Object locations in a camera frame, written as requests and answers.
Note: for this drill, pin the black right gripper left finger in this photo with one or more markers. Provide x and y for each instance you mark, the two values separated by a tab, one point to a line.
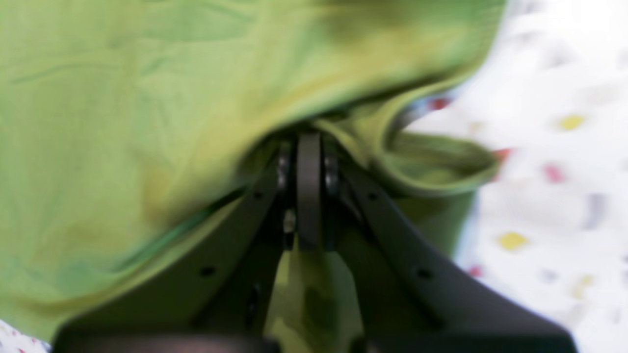
214	299

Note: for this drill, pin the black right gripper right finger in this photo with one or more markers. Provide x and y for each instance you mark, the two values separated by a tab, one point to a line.
412	298

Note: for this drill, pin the green t-shirt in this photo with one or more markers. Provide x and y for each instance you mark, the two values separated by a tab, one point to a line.
124	122

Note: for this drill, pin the terrazzo patterned tablecloth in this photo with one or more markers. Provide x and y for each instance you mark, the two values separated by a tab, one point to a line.
550	102

